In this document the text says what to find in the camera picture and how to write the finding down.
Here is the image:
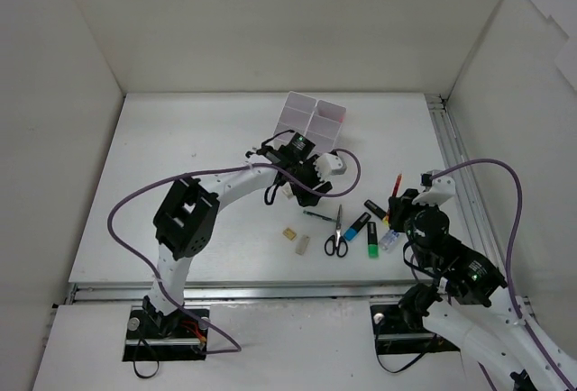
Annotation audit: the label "beige long eraser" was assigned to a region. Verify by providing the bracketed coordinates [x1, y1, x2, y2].
[295, 235, 310, 256]

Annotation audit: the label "aluminium rail frame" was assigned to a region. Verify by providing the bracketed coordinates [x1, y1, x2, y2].
[67, 93, 542, 333]

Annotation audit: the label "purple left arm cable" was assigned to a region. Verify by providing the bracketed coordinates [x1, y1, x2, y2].
[106, 130, 362, 355]

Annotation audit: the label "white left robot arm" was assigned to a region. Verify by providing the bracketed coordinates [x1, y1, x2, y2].
[142, 133, 346, 337]

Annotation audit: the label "green pen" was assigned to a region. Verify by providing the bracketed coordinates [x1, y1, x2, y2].
[303, 210, 336, 223]

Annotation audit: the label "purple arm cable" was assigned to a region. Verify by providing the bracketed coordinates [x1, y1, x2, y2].
[106, 130, 362, 355]
[427, 158, 577, 391]

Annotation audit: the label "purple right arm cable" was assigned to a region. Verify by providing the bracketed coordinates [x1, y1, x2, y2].
[427, 158, 577, 391]

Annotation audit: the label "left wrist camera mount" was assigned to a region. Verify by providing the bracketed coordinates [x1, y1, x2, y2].
[314, 152, 347, 181]

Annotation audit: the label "blue highlighter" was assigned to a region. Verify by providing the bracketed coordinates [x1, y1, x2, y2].
[343, 213, 371, 241]

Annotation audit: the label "orange red pen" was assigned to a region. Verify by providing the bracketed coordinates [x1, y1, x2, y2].
[391, 173, 403, 197]

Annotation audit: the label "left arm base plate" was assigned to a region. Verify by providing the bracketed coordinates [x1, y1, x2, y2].
[122, 309, 207, 362]

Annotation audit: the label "tan small eraser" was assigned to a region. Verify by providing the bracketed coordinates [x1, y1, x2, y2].
[283, 228, 297, 240]

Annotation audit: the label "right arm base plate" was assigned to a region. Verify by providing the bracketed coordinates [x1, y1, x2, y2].
[370, 304, 460, 356]

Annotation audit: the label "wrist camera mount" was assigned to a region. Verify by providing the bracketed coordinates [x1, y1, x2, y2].
[412, 170, 456, 206]
[314, 152, 347, 181]

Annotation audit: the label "green highlighter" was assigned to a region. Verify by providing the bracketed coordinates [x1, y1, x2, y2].
[367, 221, 379, 259]

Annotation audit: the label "white divided organizer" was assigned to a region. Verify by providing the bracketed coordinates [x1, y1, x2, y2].
[273, 92, 317, 137]
[306, 99, 346, 154]

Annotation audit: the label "white divided organizer right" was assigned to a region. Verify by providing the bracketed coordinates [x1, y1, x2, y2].
[306, 99, 346, 154]

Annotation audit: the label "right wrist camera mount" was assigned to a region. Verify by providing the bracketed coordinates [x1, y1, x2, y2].
[412, 170, 456, 206]

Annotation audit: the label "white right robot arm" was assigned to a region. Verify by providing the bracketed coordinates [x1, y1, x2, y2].
[389, 186, 576, 390]

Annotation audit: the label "yellow highlighter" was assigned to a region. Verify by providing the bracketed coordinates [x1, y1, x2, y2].
[363, 200, 389, 222]

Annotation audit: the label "white divided organizer left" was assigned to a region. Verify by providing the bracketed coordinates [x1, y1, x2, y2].
[273, 92, 317, 137]

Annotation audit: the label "black handled scissors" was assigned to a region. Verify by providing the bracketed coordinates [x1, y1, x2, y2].
[324, 205, 349, 258]

